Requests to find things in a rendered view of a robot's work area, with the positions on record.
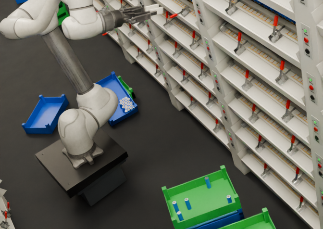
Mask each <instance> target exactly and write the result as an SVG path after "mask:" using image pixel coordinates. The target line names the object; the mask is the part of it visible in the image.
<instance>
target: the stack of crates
mask: <svg viewBox="0 0 323 229"><path fill-rule="evenodd" d="M218 229H276V228H275V226H274V224H273V222H272V220H271V218H270V216H269V213H268V210H267V208H263V209H262V213H259V214H257V215H254V216H251V217H248V218H245V219H242V220H240V221H237V222H235V223H232V224H229V225H226V226H224V227H221V228H218Z"/></svg>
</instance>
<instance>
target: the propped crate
mask: <svg viewBox="0 0 323 229"><path fill-rule="evenodd" d="M96 84H99V85H101V87H103V88H109V89H111V90H112V91H113V92H115V94H116V95H117V97H118V101H119V103H118V107H117V109H116V111H115V113H114V114H113V116H112V117H111V118H110V119H109V120H108V122H109V123H110V125H111V126H113V125H115V124H117V123H118V122H120V121H122V120H124V119H125V118H127V117H129V116H130V115H132V114H134V113H136V112H137V111H138V108H137V104H135V103H134V101H133V100H132V98H131V97H130V95H129V94H128V92H127V91H126V89H125V88H124V87H123V85H122V84H121V82H120V81H119V79H118V78H117V76H116V75H115V72H114V71H113V72H111V75H109V76H107V77H106V78H104V79H102V80H100V81H98V82H97V83H96ZM125 97H127V98H130V101H131V102H132V103H133V106H134V109H133V110H132V111H130V112H128V113H126V114H125V113H124V112H123V109H121V108H120V100H122V98H125Z"/></svg>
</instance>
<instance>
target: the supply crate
mask: <svg viewBox="0 0 323 229"><path fill-rule="evenodd" d="M220 168H221V170H219V171H216V172H213V173H211V174H208V175H205V176H202V177H200V178H197V179H194V180H191V181H189V182H186V183H183V184H180V185H178V186H175V187H172V188H169V189H167V188H166V186H164V187H162V191H163V194H164V197H165V199H166V203H167V206H168V209H169V212H170V215H171V220H172V222H173V225H174V228H175V229H186V228H189V227H191V226H194V225H197V224H200V223H202V222H205V221H208V220H211V219H213V218H216V217H219V216H222V215H225V214H228V213H230V212H233V211H235V210H238V209H241V208H242V207H241V203H240V200H239V196H238V194H237V193H236V191H235V189H234V187H233V184H232V182H231V180H230V178H229V176H228V174H227V171H226V169H225V166H224V165H222V166H220ZM205 177H208V178H209V181H210V184H211V188H210V189H208V188H207V185H206V182H205ZM227 195H230V196H231V199H232V203H228V201H227ZM185 198H188V199H189V202H190V205H191V209H190V210H188V208H187V206H186V203H185ZM173 201H176V203H177V205H178V208H179V211H180V212H181V214H182V216H183V219H184V220H182V221H180V220H179V218H178V215H177V213H176V212H175V209H174V206H173V204H172V202H173Z"/></svg>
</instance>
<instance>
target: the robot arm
mask: <svg viewBox="0 0 323 229"><path fill-rule="evenodd" d="M61 1H62V2H63V3H66V4H67V5H68V7H69V11H70V16H69V17H67V18H65V19H64V21H63V22H62V30H63V33H64V35H65V36H66V37H67V38H68V39H74V40H76V39H87V38H91V37H94V36H96V35H98V34H100V33H104V32H108V31H113V30H114V28H118V27H121V26H122V25H123V23H128V22H131V24H132V25H134V24H135V23H138V22H142V21H145V20H149V19H151V16H154V15H158V14H162V13H163V7H159V4H154V5H150V6H146V7H144V5H142V7H141V6H134V7H129V8H120V9H119V10H112V11H109V10H104V11H100V12H96V11H95V8H94V5H93V0H28V1H26V2H25V3H24V4H22V5H21V6H20V7H19V8H18V9H16V10H15V11H14V12H13V13H11V14H10V15H9V16H8V17H7V18H4V19H3V20H2V21H1V23H0V32H1V33H2V34H3V36H4V37H6V38H8V39H12V40H21V39H25V38H29V37H32V36H35V35H39V36H41V37H42V38H43V40H44V41H45V43H46V45H47V46H48V48H49V50H50V51H51V53H52V54H53V56H54V57H55V59H56V61H57V62H58V64H59V65H60V67H61V68H62V70H63V71H64V73H65V74H66V76H67V78H68V79H69V81H70V82H71V84H72V85H73V87H74V89H75V90H76V92H77V98H76V100H77V103H78V107H79V109H69V110H66V111H65V112H63V113H62V114H61V115H60V117H59V120H58V131H59V135H60V138H61V140H62V143H63V145H64V147H65V148H64V149H63V150H62V153H63V154H65V155H66V156H67V158H68V159H69V160H70V162H71V163H72V164H73V168H74V169H78V168H79V167H80V166H81V165H83V164H84V163H86V162H88V163H89V164H90V165H92V164H94V161H93V158H95V157H97V156H99V155H102V154H103V153H104V151H103V149H101V148H100V147H99V146H98V145H97V144H96V143H95V141H94V140H93V138H94V136H95V134H96V132H97V130H98V129H99V128H101V127H102V126H103V125H104V124H105V123H106V122H107V121H108V120H109V119H110V118H111V117H112V116H113V114H114V113H115V111H116V109H117V107H118V103H119V101H118V97H117V95H116V94H115V92H113V91H112V90H111V89H109V88H103V87H101V85H99V84H95V83H93V82H92V80H91V79H90V77H89V76H88V74H87V72H86V71H85V69H84V68H83V66H82V64H81V63H80V61H79V59H78V58H77V56H76V54H75V53H74V51H73V49H72V48H71V46H70V45H69V43H68V41H67V40H66V38H65V36H64V35H63V33H62V32H61V30H60V29H59V27H58V25H59V21H58V17H57V13H58V11H59V3H60V2H61Z"/></svg>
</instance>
